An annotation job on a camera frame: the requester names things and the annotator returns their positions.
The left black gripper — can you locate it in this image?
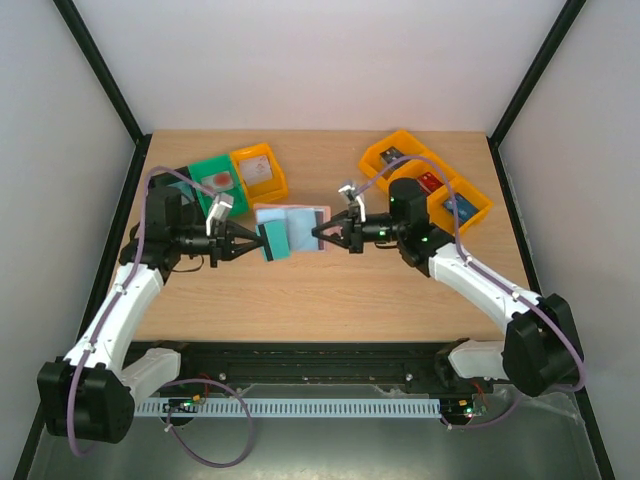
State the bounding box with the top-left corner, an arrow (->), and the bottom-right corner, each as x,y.
173,221 -> 265,269

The teal credit card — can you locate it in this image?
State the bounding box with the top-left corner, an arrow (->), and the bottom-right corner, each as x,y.
256,220 -> 291,262

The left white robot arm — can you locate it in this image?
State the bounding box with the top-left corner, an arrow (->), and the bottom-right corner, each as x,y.
37,186 -> 266,443

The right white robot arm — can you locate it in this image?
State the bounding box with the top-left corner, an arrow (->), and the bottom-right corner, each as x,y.
312,178 -> 584,397

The red patterned card stack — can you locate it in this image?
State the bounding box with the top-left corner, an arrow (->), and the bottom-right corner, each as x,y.
200,171 -> 235,193

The teal card stack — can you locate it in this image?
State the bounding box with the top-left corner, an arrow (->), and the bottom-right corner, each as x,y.
171,181 -> 194,201

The beige card stack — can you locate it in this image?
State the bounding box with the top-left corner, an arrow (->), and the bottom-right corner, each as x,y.
239,155 -> 273,186

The dark grey card stack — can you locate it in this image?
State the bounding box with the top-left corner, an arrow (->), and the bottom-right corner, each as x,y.
380,146 -> 405,165

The yellow bin with dark cards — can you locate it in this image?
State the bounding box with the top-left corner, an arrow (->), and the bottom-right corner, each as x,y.
358,130 -> 427,178

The yellow bin with red cards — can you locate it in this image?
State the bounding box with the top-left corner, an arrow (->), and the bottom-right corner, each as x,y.
389,153 -> 458,196

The blue card stack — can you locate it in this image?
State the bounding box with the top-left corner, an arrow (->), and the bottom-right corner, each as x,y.
442,193 -> 479,225

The yellow bin with blue cards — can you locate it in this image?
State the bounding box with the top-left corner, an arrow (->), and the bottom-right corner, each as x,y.
426,177 -> 493,234

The left yellow bin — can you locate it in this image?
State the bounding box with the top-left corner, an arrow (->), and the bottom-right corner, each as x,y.
230,143 -> 289,208

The green bin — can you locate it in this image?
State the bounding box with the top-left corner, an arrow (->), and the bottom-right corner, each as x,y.
188,154 -> 249,216

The black bin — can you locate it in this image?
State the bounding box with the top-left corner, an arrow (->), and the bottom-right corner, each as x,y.
149,172 -> 194,204

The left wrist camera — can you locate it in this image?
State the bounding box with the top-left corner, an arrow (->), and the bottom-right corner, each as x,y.
205,192 -> 234,237

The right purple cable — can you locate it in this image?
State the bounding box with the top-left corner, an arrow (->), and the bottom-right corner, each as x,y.
352,155 -> 587,432

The purple cable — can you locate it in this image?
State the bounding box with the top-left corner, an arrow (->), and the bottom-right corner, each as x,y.
67,165 -> 256,469
352,155 -> 587,432

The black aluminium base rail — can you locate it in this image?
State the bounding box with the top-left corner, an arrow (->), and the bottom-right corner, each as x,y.
125,341 -> 491,397

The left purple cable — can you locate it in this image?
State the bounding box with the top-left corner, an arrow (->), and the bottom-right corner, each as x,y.
67,165 -> 256,469

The white slotted cable duct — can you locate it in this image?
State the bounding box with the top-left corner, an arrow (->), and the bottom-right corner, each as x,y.
134,397 -> 441,419

